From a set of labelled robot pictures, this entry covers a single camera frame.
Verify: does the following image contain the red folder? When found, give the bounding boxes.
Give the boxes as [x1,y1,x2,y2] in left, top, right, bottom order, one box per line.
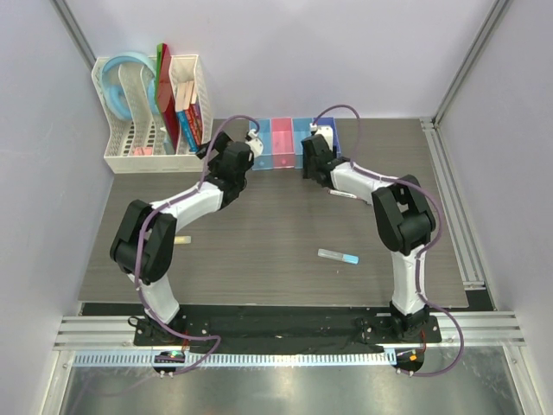
[156,42,180,155]

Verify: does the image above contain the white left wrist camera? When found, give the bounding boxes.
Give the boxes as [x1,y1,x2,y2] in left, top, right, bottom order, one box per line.
[245,130,264,158]

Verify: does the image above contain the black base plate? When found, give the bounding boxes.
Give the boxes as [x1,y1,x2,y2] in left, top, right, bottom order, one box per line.
[129,305,442,348]

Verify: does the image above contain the light blue drawer box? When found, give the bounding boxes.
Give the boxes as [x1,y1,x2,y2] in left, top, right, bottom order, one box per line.
[292,118,313,169]
[248,118,275,171]

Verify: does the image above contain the stack of books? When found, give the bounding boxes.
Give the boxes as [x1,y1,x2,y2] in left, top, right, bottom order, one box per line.
[175,80,203,153]

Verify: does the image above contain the yellow highlighter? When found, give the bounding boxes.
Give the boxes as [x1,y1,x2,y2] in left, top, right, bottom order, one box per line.
[174,236,191,245]

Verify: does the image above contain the white file organizer rack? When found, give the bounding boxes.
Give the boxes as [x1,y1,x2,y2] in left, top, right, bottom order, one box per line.
[92,54,213,174]

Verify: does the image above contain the pink eraser in rack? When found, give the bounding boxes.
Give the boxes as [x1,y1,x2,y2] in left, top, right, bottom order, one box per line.
[133,147,154,156]

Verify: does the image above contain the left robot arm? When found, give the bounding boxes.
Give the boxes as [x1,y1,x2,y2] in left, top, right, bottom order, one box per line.
[110,129,264,345]

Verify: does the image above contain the light blue headphones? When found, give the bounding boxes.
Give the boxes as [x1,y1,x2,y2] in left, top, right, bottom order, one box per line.
[100,52,159,120]

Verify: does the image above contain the pink drawer box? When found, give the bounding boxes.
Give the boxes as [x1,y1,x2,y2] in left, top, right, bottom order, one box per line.
[270,118,296,169]

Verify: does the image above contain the purple drawer box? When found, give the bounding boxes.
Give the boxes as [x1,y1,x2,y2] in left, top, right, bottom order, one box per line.
[318,117,341,157]

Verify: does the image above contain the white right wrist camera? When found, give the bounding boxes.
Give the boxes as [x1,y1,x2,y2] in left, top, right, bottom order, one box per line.
[309,123,334,150]

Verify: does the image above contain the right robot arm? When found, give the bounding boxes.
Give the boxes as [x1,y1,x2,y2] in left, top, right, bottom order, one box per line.
[302,134,435,342]

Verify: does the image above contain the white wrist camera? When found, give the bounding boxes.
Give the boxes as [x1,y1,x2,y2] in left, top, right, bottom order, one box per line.
[245,130,264,158]
[309,123,334,150]

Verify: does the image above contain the aluminium rail frame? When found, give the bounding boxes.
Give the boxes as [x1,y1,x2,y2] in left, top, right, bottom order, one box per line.
[54,311,525,367]

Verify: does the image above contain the pink capped white marker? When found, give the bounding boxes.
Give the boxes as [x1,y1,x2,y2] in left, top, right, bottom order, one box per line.
[328,189,359,200]

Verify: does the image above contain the blue capped glue stick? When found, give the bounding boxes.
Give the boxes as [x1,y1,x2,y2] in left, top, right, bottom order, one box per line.
[317,249,359,265]

